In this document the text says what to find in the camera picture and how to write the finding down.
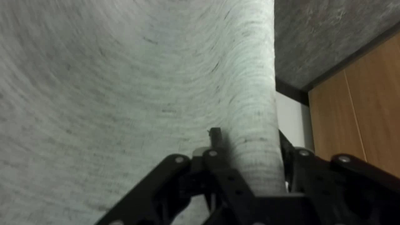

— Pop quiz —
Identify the wooden wall panel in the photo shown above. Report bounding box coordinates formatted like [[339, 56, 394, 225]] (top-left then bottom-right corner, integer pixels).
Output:
[[307, 31, 400, 179]]

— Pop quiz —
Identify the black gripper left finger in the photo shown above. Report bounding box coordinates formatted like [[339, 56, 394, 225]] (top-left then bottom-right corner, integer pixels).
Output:
[[94, 126, 260, 225]]

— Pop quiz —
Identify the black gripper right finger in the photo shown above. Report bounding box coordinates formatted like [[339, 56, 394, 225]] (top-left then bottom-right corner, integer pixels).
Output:
[[278, 129, 400, 225]]

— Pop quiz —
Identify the grey fabric curtain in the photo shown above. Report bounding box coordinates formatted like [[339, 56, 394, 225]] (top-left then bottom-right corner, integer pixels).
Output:
[[0, 0, 290, 225]]

